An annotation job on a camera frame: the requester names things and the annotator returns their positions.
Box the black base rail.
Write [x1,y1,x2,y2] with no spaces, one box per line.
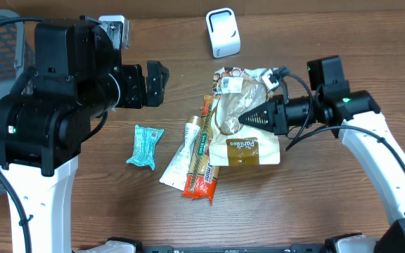
[141,244,329,253]

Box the orange spaghetti package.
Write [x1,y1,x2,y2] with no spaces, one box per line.
[181,95,219,204]

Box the white tube with gold cap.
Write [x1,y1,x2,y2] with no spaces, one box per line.
[160,116,202,191]

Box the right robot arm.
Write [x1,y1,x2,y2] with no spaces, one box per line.
[238,56,405,252]

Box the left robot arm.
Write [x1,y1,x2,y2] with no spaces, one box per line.
[0,15,169,252]

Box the beige resealable pouch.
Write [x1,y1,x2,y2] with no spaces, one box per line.
[208,67,281,167]

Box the white barcode scanner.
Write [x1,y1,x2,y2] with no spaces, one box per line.
[205,8,241,58]

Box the teal snack bar wrapper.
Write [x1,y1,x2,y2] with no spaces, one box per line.
[126,124,165,171]

